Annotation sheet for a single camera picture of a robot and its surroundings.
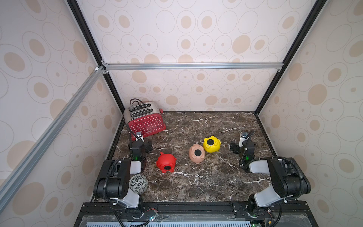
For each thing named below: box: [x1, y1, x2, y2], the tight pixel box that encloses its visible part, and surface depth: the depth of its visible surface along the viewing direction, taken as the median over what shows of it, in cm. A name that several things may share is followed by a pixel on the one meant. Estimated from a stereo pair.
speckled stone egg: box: [129, 174, 148, 195], surface depth 83 cm
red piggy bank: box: [155, 151, 177, 174], surface depth 85 cm
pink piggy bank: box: [189, 143, 206, 165], surface depth 89 cm
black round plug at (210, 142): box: [207, 139, 215, 146], surface depth 94 cm
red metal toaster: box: [123, 98, 167, 141], surface depth 98 cm
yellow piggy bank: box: [203, 135, 222, 153], surface depth 93 cm
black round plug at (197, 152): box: [194, 148, 202, 157], surface depth 89 cm
